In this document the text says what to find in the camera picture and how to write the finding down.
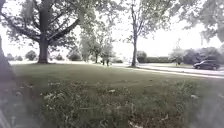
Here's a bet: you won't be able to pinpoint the group of small trees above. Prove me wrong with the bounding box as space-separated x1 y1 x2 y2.
78 31 116 65

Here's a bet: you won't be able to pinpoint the green grass lawn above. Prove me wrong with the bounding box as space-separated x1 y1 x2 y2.
0 61 224 128

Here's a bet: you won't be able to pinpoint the slender tree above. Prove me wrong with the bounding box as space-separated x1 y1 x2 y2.
114 0 174 68

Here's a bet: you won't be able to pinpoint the dark hedge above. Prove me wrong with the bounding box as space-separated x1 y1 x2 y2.
136 50 172 65

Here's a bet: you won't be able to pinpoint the grey asphalt road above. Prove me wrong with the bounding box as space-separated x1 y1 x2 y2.
133 62 224 77

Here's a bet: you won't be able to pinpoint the large tree with thick trunk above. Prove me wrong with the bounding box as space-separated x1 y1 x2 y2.
0 0 111 65

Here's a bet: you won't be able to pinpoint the pale concrete pavement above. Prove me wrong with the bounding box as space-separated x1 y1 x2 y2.
111 64 224 80

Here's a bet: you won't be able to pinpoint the row of distant bushes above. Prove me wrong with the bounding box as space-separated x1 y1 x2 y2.
5 49 83 62

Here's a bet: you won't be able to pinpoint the clump of dark trees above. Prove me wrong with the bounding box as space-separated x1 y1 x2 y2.
168 46 224 66

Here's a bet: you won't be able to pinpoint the dark car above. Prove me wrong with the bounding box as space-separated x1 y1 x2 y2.
192 59 222 71

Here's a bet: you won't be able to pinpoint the overhanging leafy branches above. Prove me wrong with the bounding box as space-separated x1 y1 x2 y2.
178 0 224 43

